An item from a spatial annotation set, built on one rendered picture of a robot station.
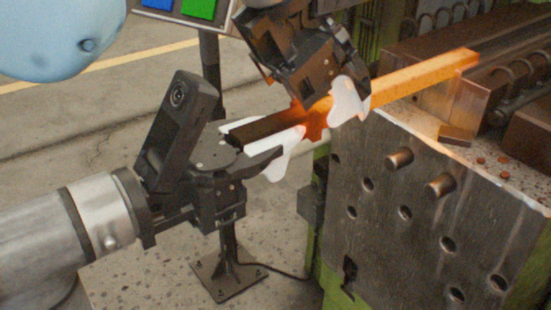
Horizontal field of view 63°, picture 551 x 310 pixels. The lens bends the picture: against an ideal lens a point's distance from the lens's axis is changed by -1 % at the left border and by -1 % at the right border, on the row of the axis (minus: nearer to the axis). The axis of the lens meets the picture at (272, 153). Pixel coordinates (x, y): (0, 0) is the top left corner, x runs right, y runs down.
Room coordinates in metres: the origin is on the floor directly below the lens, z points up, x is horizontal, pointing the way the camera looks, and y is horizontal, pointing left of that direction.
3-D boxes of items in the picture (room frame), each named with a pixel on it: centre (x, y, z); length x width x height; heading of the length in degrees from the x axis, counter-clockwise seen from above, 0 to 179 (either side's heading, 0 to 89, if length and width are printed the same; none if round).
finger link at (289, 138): (0.40, 0.00, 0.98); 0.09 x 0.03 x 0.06; 122
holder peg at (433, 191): (0.48, -0.23, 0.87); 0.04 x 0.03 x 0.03; 125
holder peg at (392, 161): (0.54, -0.19, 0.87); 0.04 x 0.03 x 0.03; 125
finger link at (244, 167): (0.37, 0.03, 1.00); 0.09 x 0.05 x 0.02; 122
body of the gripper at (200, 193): (0.35, 0.09, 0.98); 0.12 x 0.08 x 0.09; 125
